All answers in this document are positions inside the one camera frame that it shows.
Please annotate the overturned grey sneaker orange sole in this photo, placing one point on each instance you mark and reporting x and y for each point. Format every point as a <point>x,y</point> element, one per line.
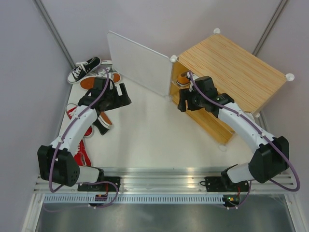
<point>88,82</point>

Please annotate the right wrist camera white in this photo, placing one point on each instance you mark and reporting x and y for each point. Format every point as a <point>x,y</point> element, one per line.
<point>190,83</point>

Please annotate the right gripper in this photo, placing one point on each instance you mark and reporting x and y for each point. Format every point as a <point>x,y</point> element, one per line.
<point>185,94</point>

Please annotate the black sneaker on side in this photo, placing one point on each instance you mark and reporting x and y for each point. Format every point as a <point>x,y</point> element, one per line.
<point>103,123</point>

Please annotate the white slotted cable duct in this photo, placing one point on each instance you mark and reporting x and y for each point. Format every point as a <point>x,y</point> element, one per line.
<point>135,198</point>

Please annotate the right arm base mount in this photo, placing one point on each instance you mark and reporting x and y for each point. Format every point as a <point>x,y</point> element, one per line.
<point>215,184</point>

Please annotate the wooden shoe cabinet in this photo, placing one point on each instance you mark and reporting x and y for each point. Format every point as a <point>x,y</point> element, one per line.
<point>246,78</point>

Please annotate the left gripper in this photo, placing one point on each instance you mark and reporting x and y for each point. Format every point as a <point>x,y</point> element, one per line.
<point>122,100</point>

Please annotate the white cabinet door panel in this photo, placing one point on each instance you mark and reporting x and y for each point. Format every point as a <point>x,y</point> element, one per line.
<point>140,64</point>

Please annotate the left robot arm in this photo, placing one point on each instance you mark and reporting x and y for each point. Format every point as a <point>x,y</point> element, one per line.
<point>56,161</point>

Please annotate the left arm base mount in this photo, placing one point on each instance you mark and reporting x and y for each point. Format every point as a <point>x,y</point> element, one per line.
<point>110,184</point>

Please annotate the black sneaker white laces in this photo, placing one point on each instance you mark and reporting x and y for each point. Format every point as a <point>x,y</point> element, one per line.
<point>82,69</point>

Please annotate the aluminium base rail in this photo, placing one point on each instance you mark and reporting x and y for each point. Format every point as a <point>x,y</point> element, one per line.
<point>171,181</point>

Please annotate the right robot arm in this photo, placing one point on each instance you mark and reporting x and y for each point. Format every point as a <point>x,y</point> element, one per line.
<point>270,153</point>

